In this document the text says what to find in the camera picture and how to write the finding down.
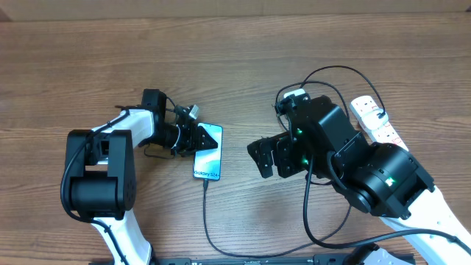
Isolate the Samsung Galaxy smartphone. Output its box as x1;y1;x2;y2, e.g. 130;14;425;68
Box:
194;123;223;181

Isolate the black USB charging cable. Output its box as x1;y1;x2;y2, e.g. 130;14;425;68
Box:
202;65;387;259

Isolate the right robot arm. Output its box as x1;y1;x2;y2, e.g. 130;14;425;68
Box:
247;93;470;264

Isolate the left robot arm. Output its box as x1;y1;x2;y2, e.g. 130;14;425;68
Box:
60;89;222;264

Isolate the white USB charger plug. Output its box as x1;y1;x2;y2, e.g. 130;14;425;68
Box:
360;108;389;132

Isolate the white power strip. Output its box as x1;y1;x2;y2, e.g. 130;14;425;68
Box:
350;96;408;151

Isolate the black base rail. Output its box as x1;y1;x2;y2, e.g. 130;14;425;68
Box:
88;244;417;265

